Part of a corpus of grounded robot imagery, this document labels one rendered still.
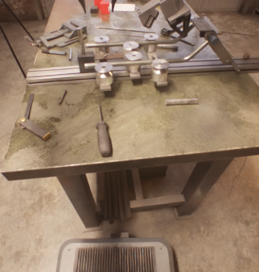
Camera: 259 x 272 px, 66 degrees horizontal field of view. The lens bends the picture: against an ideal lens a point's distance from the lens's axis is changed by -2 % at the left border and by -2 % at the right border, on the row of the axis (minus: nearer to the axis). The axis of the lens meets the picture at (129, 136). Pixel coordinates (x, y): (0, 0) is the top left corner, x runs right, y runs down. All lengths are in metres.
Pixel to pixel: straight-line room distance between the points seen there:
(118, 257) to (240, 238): 0.77
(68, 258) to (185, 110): 0.81
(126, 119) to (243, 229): 1.13
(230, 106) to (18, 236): 1.31
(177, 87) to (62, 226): 1.05
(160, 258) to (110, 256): 0.22
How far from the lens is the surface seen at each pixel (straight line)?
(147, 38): 0.76
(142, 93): 0.65
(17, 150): 0.57
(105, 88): 0.60
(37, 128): 0.57
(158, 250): 1.05
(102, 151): 0.47
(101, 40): 0.74
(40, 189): 1.53
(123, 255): 1.04
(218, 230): 1.44
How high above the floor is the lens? 1.29
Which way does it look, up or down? 51 degrees down
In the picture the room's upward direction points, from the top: 1 degrees clockwise
